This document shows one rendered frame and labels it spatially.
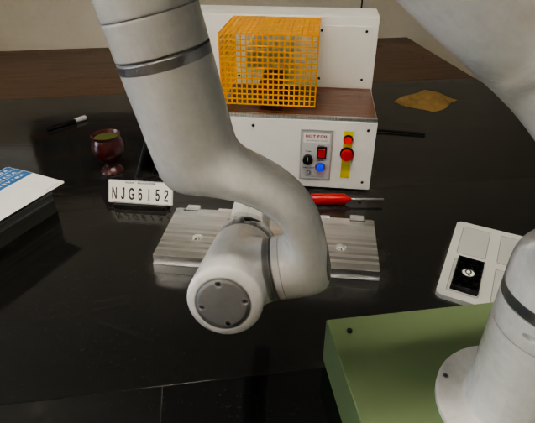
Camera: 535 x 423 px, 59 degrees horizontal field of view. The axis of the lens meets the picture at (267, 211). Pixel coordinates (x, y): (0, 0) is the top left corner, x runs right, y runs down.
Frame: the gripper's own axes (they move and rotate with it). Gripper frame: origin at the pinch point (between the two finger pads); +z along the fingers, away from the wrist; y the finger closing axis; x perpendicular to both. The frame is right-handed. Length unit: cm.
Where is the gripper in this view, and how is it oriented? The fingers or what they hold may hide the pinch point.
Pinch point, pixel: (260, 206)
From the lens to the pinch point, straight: 80.3
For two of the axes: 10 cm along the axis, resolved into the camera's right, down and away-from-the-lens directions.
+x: 9.9, 0.6, -1.0
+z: 1.1, -3.4, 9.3
